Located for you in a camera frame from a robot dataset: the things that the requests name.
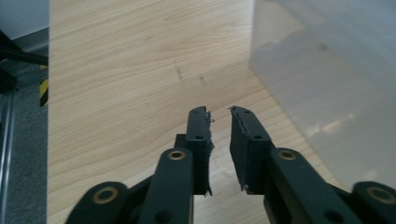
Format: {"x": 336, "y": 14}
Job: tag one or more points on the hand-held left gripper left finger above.
{"x": 200, "y": 149}

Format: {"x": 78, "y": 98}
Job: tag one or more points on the clear plastic storage box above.
{"x": 327, "y": 93}

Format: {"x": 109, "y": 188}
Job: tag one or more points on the yellow black floor tape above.
{"x": 44, "y": 90}

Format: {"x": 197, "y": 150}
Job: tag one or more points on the white cabinet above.
{"x": 25, "y": 15}

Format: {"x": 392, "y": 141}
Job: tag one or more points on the aluminium floor rail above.
{"x": 6, "y": 140}

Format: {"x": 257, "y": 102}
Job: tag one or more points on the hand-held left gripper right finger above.
{"x": 249, "y": 152}

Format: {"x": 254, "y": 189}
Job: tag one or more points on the black metal stand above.
{"x": 18, "y": 56}

